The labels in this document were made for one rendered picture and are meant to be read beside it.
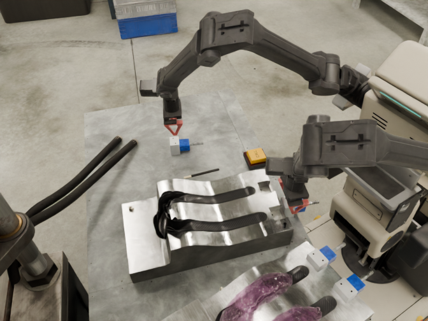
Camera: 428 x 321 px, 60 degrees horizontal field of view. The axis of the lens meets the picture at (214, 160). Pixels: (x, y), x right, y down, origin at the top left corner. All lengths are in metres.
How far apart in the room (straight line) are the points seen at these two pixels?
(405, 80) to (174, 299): 0.84
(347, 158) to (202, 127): 1.03
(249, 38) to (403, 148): 0.38
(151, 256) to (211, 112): 0.78
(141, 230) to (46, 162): 1.73
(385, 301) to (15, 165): 2.41
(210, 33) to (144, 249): 0.65
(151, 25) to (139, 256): 3.21
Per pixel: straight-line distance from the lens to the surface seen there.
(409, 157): 0.74
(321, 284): 1.12
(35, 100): 3.49
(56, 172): 2.74
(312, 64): 1.03
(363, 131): 0.64
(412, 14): 4.23
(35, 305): 1.26
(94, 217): 1.35
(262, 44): 0.88
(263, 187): 1.28
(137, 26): 4.09
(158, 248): 1.15
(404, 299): 1.87
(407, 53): 1.04
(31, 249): 1.17
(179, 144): 1.47
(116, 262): 1.23
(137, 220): 1.23
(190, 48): 0.96
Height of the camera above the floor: 1.83
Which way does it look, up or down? 45 degrees down
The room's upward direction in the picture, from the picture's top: 2 degrees counter-clockwise
